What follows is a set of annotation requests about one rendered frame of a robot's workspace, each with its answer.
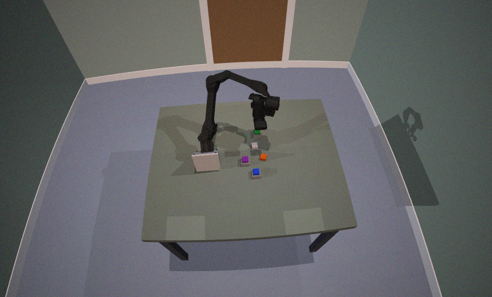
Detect purple button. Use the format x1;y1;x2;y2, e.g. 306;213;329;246
241;156;250;167

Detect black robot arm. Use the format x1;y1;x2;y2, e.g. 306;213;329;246
198;70;280;153

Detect green square button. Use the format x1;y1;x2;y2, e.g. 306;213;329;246
253;129;262;138

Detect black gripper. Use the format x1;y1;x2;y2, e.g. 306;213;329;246
251;102;267;130

